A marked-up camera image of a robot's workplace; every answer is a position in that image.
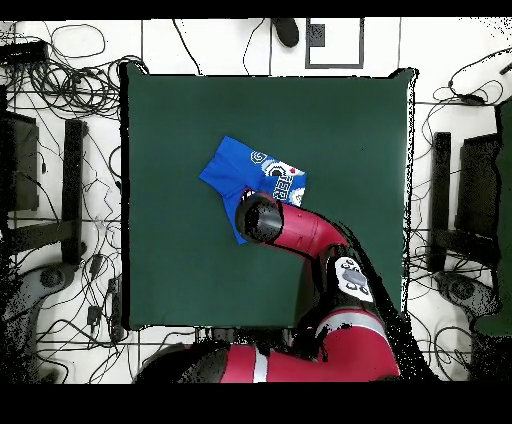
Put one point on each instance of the blue printed t-shirt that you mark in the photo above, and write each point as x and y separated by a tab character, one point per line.
232	168

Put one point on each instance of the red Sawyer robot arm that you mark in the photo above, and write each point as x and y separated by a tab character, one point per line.
308	232

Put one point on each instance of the dark green table cloth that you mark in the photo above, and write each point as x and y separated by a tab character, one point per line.
340	160

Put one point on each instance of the black power adapter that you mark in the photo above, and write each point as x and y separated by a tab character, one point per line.
94	314
96	264

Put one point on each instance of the black power strip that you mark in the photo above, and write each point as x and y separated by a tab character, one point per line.
116	308
24	52

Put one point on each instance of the person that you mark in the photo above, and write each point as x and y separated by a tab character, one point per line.
286	32

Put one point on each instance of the dark square floor tag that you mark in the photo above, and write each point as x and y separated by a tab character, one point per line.
317	35

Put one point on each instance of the gray office chair base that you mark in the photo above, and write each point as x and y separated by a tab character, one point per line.
52	276
464	290

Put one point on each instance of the black box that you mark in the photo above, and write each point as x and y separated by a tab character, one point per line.
20	160
478	184

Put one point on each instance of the green cloth on side table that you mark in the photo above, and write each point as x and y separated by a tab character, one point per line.
504	200

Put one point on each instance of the black stand frame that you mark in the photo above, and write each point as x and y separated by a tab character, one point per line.
440	180
72	180

